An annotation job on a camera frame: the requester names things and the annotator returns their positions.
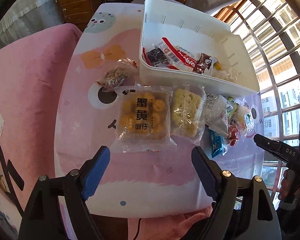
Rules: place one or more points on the cartoon printed table mat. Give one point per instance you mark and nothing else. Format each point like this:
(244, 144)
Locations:
(244, 159)

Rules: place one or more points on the clear bag yellow snacks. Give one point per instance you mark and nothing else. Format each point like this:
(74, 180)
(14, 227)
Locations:
(220, 71)

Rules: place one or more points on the red snack packet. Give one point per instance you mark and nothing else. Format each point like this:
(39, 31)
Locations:
(233, 135)

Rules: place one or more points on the metal window bars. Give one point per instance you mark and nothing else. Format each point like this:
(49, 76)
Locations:
(270, 31)

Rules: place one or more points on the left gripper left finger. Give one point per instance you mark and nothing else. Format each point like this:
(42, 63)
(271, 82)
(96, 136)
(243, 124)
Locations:
(42, 218)

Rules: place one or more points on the white plastic storage bin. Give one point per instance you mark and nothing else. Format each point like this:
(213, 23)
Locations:
(197, 32)

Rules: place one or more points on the dark plum clear packet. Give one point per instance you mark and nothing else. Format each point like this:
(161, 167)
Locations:
(155, 58)

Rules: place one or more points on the brown chocolate packet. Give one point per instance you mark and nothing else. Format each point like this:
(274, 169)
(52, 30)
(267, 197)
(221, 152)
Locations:
(204, 65)

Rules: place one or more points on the person right hand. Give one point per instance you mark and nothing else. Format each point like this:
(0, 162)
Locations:
(286, 185)

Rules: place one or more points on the white grey snack packet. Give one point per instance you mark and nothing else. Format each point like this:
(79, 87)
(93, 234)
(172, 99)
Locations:
(215, 114)

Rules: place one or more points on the blue snack packet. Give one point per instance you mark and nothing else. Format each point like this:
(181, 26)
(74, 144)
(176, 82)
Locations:
(219, 144)

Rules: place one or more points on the green label candy packet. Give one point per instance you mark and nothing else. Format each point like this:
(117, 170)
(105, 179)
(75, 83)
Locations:
(231, 107)

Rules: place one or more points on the clear rice cracker pack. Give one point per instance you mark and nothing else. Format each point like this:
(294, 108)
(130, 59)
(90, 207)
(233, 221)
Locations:
(187, 112)

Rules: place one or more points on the peanut brittle clear packet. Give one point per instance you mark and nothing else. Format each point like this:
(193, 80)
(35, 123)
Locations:
(124, 72)

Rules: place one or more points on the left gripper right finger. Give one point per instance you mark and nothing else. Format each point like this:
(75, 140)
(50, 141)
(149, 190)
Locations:
(242, 208)

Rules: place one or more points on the crab roe noodle snack pack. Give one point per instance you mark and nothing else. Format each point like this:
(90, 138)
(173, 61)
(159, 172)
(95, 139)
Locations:
(144, 119)

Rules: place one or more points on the clear yellow candy packet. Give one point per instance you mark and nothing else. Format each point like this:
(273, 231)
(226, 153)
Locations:
(243, 119)

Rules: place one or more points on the red cookies packet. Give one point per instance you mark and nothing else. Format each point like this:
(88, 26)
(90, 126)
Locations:
(181, 58)

